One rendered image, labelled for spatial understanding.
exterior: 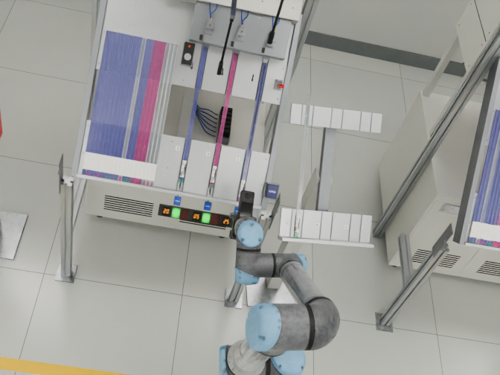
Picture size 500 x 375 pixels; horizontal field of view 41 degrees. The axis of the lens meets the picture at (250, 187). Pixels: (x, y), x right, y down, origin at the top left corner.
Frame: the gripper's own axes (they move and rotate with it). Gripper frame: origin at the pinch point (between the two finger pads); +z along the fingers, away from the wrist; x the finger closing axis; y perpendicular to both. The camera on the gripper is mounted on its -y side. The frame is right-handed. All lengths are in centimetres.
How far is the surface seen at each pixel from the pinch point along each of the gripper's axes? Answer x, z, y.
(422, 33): 114, 177, -114
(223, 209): 0, 63, 5
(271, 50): 1, 4, -58
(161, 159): -30.0, 9.9, -13.4
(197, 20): -26, 4, -63
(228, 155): -7.1, 9.9, -19.3
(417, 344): 99, 58, 51
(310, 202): 28.4, 20.4, -7.1
